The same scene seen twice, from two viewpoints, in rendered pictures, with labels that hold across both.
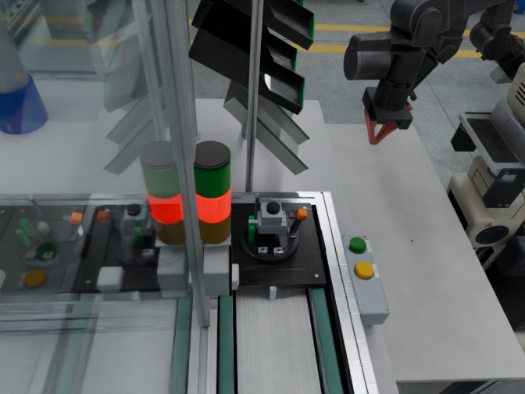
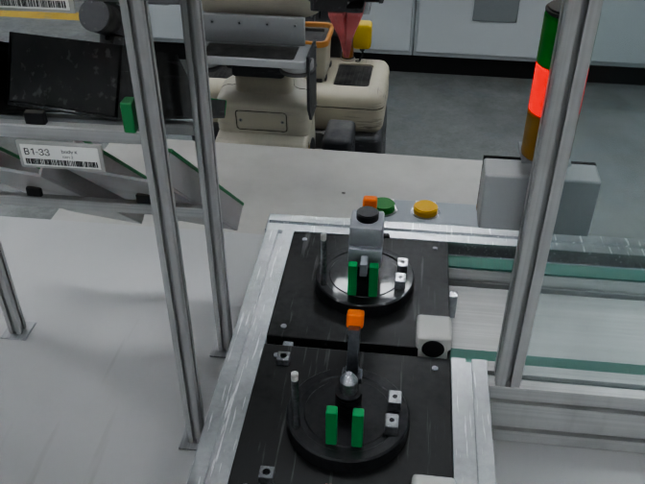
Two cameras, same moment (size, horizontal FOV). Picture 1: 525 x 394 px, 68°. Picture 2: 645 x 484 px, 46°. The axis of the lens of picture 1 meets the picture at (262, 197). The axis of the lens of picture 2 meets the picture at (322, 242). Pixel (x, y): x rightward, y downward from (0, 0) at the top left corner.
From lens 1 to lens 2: 0.91 m
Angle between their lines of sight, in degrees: 55
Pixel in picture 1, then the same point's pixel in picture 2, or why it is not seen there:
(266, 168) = (133, 311)
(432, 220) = (313, 168)
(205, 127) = not seen: outside the picture
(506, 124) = (241, 28)
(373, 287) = (450, 209)
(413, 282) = not seen: hidden behind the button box
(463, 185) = (241, 140)
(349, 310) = (485, 235)
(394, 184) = (235, 182)
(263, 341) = not seen: hidden behind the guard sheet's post
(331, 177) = (194, 237)
